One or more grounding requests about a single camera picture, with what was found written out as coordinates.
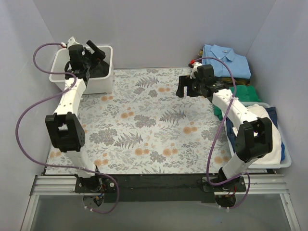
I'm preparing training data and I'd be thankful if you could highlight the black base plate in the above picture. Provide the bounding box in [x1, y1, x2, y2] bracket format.
[75, 173, 247, 204]

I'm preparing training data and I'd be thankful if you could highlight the white plastic bin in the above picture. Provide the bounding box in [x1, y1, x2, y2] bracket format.
[49, 40, 114, 94]

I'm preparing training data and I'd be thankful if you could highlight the floral table mat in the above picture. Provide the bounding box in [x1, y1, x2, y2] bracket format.
[45, 67, 238, 175]

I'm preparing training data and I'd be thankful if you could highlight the black pinstriped long sleeve shirt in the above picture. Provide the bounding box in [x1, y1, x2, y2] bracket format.
[90, 58, 110, 78]

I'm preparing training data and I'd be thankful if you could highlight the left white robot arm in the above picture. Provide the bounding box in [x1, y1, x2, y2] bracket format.
[45, 37, 109, 193]

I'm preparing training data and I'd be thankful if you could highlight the plaid folded shirt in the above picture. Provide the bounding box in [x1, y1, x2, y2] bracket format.
[198, 48, 250, 86]

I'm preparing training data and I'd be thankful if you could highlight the white garment in basket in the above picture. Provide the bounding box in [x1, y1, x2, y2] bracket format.
[247, 103, 282, 165]

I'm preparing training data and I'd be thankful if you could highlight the light blue folded shirt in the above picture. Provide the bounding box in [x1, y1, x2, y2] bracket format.
[202, 44, 251, 79]

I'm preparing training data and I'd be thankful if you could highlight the aluminium rail frame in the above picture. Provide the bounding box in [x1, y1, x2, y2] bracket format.
[22, 174, 300, 231]

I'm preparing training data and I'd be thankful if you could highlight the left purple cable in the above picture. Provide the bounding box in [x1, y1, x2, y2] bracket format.
[15, 42, 120, 214]

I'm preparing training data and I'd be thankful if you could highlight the green folded shirt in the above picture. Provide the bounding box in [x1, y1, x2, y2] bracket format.
[213, 85, 262, 121]

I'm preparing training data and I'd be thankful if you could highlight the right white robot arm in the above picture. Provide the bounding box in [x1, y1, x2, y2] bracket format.
[176, 65, 273, 191]

